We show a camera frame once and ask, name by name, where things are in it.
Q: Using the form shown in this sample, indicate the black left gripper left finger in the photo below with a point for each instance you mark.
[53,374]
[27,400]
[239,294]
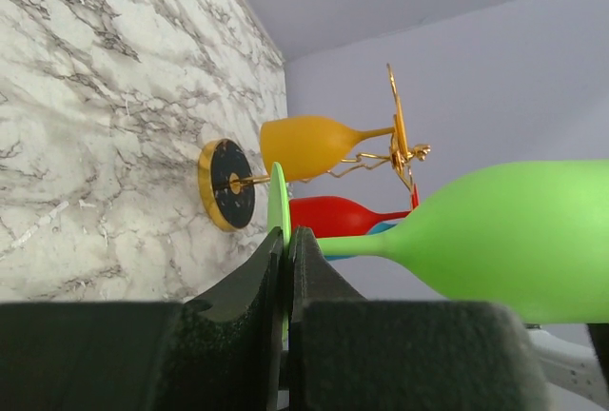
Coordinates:
[218,351]

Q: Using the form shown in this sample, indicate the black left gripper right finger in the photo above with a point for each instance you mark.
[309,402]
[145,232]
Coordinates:
[350,353]

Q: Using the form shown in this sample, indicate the blue plastic wine glass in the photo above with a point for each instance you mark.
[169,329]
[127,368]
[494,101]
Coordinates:
[381,227]

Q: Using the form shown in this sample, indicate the green plastic wine glass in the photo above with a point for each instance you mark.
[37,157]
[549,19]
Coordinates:
[531,235]

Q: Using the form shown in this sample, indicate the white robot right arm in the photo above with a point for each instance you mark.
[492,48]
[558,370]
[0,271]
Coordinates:
[571,366]

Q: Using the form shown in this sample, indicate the red plastic wine glass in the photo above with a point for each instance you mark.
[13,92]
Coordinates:
[334,216]

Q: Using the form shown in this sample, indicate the orange plastic wine glass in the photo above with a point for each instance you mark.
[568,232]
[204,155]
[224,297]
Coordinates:
[308,146]

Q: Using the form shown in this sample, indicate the gold wire glass rack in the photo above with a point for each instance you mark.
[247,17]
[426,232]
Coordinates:
[226,182]

